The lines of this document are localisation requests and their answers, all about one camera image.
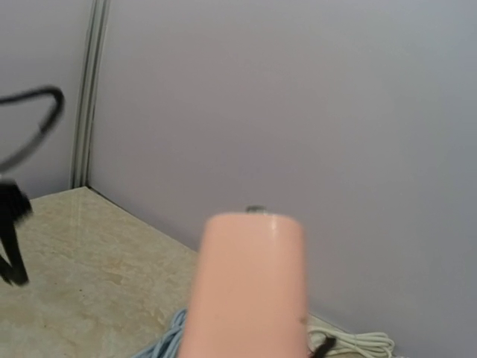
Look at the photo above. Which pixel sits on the pink usb charger plug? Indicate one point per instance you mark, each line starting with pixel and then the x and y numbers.
pixel 248 296

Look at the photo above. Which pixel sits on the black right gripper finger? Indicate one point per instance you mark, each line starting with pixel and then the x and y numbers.
pixel 324 348

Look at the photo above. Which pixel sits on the left aluminium frame post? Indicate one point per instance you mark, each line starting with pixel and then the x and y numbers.
pixel 85 114

